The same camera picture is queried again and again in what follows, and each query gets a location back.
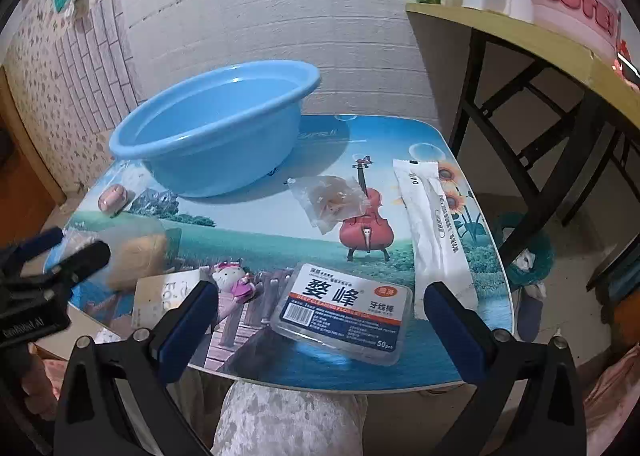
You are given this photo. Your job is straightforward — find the long white packet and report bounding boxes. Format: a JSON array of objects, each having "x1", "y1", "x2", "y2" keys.
[{"x1": 392, "y1": 157, "x2": 480, "y2": 322}]

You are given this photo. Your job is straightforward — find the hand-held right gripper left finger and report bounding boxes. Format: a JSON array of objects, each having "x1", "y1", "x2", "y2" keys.
[{"x1": 52, "y1": 279, "x2": 219, "y2": 456}]

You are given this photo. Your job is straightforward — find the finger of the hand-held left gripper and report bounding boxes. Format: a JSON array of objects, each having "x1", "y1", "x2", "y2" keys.
[
  {"x1": 0, "y1": 227, "x2": 66, "y2": 269},
  {"x1": 30, "y1": 240, "x2": 112, "y2": 294}
]

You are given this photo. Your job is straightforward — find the pink cloth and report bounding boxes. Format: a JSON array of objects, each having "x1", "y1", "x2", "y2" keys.
[{"x1": 582, "y1": 341, "x2": 640, "y2": 437}]

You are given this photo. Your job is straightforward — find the brown wooden door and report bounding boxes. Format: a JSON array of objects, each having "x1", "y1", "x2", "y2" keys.
[{"x1": 0, "y1": 66, "x2": 66, "y2": 247}]

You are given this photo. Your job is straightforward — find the person's white patterned pants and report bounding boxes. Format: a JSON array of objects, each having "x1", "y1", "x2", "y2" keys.
[{"x1": 170, "y1": 371, "x2": 368, "y2": 456}]

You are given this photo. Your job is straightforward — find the clear bag of cotton swabs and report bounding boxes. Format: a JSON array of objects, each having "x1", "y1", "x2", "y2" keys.
[{"x1": 60, "y1": 221, "x2": 171, "y2": 292}]

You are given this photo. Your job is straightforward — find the small clear bag brown contents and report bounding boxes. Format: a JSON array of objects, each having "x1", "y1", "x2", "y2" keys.
[{"x1": 286, "y1": 175, "x2": 370, "y2": 236}]

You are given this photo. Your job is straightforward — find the teal trash bin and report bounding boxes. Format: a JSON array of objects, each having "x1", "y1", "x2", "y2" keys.
[{"x1": 492, "y1": 213, "x2": 555, "y2": 287}]

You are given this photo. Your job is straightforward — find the pink white cat figure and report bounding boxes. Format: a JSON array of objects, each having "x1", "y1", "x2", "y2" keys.
[{"x1": 212, "y1": 261, "x2": 258, "y2": 304}]

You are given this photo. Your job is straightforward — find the small pink case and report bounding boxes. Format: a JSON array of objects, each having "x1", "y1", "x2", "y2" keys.
[{"x1": 98, "y1": 185, "x2": 130, "y2": 214}]

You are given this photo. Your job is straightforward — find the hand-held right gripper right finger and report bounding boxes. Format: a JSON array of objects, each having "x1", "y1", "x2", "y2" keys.
[{"x1": 424, "y1": 280, "x2": 588, "y2": 456}]

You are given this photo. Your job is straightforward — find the person's left hand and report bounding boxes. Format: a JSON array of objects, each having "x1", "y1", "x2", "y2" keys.
[{"x1": 10, "y1": 356, "x2": 58, "y2": 437}]

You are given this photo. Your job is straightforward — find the white rectangular pack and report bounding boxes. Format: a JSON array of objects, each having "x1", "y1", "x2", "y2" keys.
[{"x1": 131, "y1": 270, "x2": 211, "y2": 337}]

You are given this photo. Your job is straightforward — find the yellow folding table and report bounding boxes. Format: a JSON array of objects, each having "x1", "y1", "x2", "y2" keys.
[{"x1": 405, "y1": 1, "x2": 640, "y2": 287}]

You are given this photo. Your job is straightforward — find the blue plastic basin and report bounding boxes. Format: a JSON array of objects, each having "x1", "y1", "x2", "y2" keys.
[{"x1": 108, "y1": 63, "x2": 322, "y2": 198}]

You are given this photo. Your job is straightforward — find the grey blue slipper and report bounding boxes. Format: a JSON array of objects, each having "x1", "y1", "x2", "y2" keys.
[{"x1": 517, "y1": 281, "x2": 548, "y2": 343}]

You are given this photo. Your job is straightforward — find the picture printed desktop table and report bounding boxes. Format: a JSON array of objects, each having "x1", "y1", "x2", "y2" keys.
[{"x1": 42, "y1": 114, "x2": 516, "y2": 393}]

